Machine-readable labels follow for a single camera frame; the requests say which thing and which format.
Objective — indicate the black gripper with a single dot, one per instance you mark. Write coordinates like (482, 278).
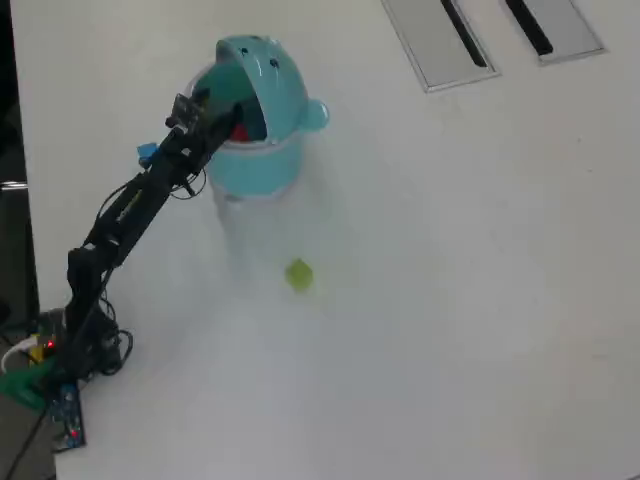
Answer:
(185, 155)

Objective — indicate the teal animal-shaped bin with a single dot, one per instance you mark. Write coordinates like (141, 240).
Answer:
(280, 90)

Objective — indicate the red lego block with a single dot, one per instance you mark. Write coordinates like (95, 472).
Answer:
(241, 134)

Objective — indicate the green table clamp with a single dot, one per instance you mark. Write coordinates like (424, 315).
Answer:
(25, 382)

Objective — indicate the black furniture panel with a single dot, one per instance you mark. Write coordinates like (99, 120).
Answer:
(17, 240)

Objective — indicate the blue controller circuit board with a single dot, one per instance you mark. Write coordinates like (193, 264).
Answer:
(67, 420)

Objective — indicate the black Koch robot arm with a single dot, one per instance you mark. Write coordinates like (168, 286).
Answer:
(125, 215)

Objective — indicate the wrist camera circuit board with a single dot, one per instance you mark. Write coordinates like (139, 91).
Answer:
(186, 112)

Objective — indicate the blue lego block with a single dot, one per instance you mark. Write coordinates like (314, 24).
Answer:
(146, 151)

